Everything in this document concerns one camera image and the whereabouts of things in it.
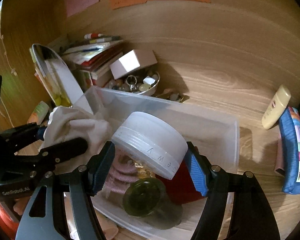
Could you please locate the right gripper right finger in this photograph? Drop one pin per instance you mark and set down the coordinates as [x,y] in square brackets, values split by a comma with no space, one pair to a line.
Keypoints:
[251,215]

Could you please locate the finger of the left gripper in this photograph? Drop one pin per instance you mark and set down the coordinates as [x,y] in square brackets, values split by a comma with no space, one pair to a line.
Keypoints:
[25,134]
[63,151]

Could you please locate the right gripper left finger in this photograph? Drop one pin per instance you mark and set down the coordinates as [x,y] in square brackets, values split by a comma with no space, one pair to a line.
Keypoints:
[45,215]

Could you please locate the white drawstring cloth pouch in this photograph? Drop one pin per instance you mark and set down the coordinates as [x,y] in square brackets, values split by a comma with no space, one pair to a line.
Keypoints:
[69,123]

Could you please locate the white round cream jar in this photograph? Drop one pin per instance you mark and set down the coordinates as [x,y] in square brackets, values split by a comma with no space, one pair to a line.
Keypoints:
[151,142]

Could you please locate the left hand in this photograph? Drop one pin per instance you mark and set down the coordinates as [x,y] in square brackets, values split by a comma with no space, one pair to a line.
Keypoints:
[20,205]

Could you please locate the orange green tube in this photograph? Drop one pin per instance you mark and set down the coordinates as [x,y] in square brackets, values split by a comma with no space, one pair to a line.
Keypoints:
[39,113]

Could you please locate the blue pencil case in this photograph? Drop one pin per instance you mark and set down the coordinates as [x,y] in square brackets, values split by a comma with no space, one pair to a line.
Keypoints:
[289,125]

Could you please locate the pink knitted item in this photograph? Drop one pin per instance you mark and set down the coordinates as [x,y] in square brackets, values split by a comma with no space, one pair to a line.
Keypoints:
[122,173]

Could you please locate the red small box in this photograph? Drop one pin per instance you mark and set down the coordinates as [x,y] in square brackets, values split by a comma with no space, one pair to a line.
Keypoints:
[180,189]

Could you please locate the clear plastic storage bin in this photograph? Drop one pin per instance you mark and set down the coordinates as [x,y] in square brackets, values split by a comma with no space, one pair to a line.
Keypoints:
[215,134]

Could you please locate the dark green glass jar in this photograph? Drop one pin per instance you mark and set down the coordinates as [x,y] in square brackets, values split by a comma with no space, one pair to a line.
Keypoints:
[147,200]

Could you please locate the bowl of trinkets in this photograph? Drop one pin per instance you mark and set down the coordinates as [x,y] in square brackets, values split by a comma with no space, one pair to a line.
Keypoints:
[137,84]

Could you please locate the cream sunscreen bottle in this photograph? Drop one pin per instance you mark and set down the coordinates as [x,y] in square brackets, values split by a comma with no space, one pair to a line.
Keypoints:
[276,107]

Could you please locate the small white pink box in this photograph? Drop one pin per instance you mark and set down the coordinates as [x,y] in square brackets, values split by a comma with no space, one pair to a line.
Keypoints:
[134,60]

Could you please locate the gold chain jewelry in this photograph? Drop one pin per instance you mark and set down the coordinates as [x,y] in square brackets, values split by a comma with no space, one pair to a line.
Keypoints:
[143,171]

